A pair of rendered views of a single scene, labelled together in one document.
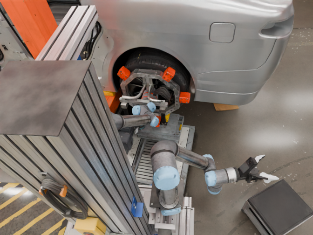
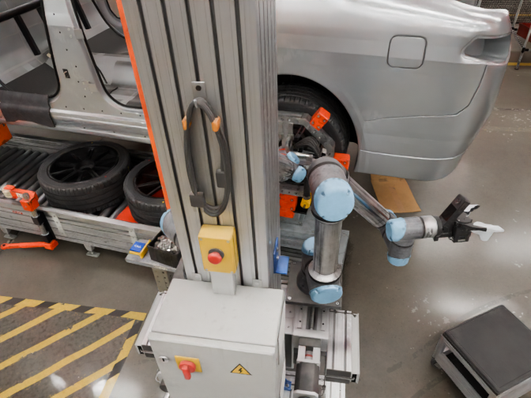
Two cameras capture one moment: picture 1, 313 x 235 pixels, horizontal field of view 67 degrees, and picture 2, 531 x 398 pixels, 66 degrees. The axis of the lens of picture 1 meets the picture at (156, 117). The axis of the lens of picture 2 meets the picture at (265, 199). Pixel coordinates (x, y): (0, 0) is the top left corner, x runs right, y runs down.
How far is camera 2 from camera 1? 0.56 m
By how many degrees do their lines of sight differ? 12
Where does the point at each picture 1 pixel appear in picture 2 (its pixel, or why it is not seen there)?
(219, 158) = (390, 282)
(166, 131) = (303, 230)
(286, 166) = (504, 300)
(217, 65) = (397, 107)
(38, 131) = not seen: outside the picture
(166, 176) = (337, 189)
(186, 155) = (358, 189)
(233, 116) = not seen: hidden behind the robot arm
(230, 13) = (419, 22)
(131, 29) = not seen: hidden behind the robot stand
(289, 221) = (518, 368)
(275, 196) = (491, 328)
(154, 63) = (298, 102)
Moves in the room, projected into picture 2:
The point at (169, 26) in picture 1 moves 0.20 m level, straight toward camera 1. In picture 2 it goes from (329, 41) to (332, 56)
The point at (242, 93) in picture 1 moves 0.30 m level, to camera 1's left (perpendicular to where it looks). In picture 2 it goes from (433, 157) to (378, 161)
